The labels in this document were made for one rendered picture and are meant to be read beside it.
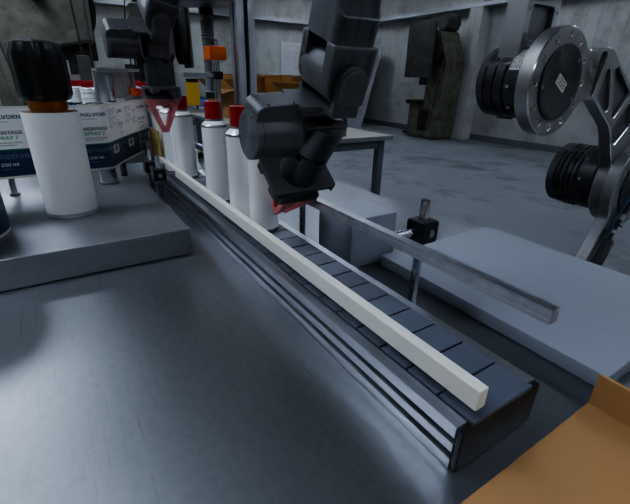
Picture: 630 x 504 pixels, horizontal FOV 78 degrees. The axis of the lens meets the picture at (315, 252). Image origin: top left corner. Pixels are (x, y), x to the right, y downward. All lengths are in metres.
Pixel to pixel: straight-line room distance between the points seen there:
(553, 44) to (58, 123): 0.90
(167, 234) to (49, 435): 0.38
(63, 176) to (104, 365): 0.43
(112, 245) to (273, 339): 0.34
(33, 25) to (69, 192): 4.19
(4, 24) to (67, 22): 0.51
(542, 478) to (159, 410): 0.35
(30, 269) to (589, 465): 0.73
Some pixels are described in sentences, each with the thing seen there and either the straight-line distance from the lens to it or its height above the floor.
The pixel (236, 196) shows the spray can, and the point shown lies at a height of 0.93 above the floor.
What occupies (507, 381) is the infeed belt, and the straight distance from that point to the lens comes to 0.42.
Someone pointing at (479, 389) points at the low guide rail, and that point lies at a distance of 0.34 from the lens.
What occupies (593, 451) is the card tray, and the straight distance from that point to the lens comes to 0.46.
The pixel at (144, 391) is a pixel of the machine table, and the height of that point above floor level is 0.83.
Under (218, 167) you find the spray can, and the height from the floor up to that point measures 0.96.
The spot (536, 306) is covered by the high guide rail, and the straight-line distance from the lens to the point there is 0.38.
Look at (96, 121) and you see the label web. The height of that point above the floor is 1.03.
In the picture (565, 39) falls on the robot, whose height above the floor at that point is 1.21.
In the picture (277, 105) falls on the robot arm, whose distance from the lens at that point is 0.45.
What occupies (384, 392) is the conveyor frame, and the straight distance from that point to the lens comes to 0.42.
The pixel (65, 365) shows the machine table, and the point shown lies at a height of 0.83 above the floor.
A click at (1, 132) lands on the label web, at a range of 1.07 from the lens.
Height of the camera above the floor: 1.13
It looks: 24 degrees down
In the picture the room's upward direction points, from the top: 1 degrees clockwise
